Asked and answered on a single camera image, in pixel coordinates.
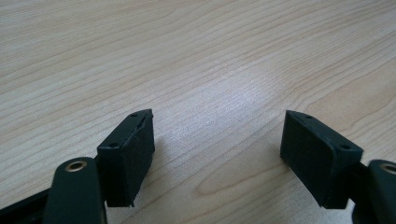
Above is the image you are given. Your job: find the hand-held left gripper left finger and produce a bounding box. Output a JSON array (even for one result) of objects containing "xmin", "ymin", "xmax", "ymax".
[{"xmin": 96, "ymin": 108, "xmax": 156, "ymax": 208}]

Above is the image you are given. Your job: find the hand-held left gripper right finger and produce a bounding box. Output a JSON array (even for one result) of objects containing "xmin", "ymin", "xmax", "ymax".
[{"xmin": 279, "ymin": 109, "xmax": 364, "ymax": 210}]

